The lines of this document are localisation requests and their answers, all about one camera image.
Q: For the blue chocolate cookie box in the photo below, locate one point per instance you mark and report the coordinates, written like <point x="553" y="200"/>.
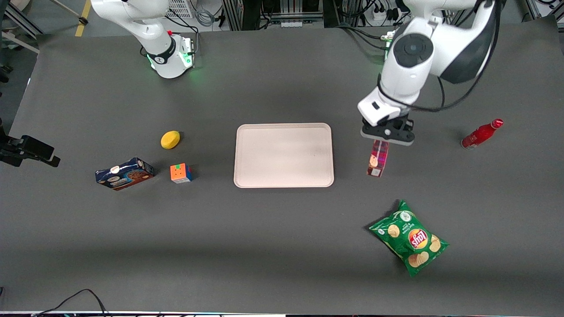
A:
<point x="125" y="174"/>

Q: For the red bottle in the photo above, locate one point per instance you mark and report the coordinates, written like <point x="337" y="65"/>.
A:
<point x="480" y="133"/>

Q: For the red cookie box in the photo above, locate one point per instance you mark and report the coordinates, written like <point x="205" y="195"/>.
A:
<point x="378" y="159"/>

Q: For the white power strip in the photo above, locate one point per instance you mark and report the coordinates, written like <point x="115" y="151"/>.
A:
<point x="384" y="14"/>

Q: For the yellow lemon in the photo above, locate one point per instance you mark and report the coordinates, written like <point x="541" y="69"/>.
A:
<point x="170" y="140"/>

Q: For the white rectangular tray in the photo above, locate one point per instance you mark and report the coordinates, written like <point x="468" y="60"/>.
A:
<point x="284" y="155"/>

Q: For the green chips bag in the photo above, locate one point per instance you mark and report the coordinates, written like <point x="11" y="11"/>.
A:
<point x="410" y="240"/>

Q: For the colourful puzzle cube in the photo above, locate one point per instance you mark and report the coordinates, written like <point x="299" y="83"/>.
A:
<point x="179" y="173"/>

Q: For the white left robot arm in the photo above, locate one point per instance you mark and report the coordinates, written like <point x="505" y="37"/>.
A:
<point x="410" y="61"/>

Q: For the black clamp-mounted device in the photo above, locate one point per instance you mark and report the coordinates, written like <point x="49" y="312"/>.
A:
<point x="26" y="149"/>

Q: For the white perforated box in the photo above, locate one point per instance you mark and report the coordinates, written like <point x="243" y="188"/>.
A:
<point x="179" y="8"/>

